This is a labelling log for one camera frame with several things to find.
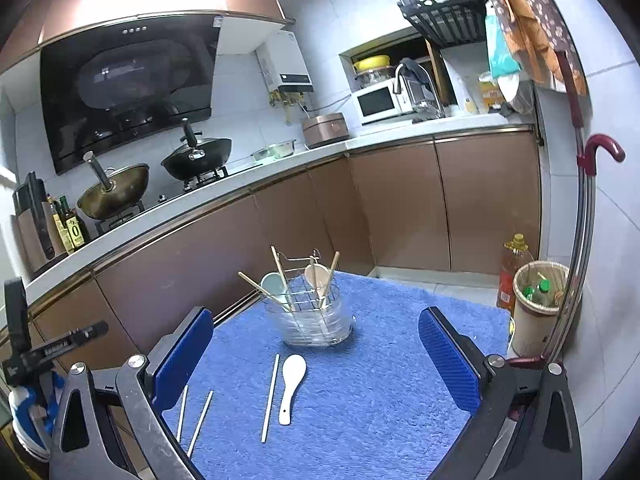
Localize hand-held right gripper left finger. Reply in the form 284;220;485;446
48;306;216;480

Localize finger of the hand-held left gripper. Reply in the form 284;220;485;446
27;320;109;368
4;276;29;361

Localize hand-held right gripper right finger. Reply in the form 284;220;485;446
417;306;583;480

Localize white oval ceramic spoon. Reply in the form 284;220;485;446
278;354;307;426

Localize white round ceramic spoon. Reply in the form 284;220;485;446
261;272;296;312

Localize wire utensil holder clear base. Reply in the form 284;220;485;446
262;250;355;348

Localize beige ceramic spoon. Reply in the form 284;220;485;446
304;262;332;309

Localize wicker wastebasket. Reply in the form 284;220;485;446
511;260;571;359

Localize dark sauce bottle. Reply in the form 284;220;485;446
46;195;71;257

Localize blue terry towel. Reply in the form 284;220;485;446
160;270;511;480

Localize amber oil bottle yellow cap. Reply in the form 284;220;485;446
496;233;534;319

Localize green labelled oil bottle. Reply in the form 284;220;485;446
60;196;91;253

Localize green plastic bottles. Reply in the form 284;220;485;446
522;279;554;307

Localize black gas stove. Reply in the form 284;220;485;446
92;165;231;235

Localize brown base cabinets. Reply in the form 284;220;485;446
0;127;545;366

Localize red hooked metal cane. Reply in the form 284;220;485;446
505;50;626;376

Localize metal basin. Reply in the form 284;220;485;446
250;140;297;162

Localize black range hood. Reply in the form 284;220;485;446
40;12;222;176

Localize brown rice cooker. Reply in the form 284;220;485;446
301;112;351;150

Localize white microwave oven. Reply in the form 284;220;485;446
350;82;416;126

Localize white plastic bag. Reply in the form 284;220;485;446
495;75;537;116

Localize metal kitchen faucet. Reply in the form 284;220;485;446
392;57;446;121

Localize glass bowl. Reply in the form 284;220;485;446
355;67;396;87

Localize white water heater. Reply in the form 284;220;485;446
255;30;315;94

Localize blue plastic bag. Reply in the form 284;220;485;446
484;2;524;79

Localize patterned brown apron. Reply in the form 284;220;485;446
472;0;588;97

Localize brass wok with handle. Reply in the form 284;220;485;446
76;151;151;220

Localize black wok with handle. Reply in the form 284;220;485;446
161;118;233;181

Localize black wall dish rack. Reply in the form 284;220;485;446
372;0;491;49

